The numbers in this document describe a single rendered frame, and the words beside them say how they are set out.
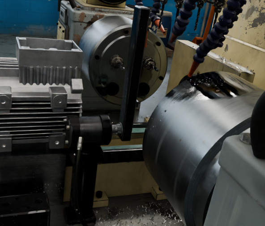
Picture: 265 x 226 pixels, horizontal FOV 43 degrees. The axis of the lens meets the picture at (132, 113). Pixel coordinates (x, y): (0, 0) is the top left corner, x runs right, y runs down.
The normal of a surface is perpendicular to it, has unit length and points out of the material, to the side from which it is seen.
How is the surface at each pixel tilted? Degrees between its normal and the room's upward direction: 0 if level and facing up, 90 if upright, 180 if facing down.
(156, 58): 90
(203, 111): 43
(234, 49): 90
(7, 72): 88
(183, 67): 90
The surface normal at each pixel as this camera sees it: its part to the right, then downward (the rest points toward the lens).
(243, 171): -0.93, 0.01
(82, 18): 0.33, 0.41
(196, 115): -0.59, -0.61
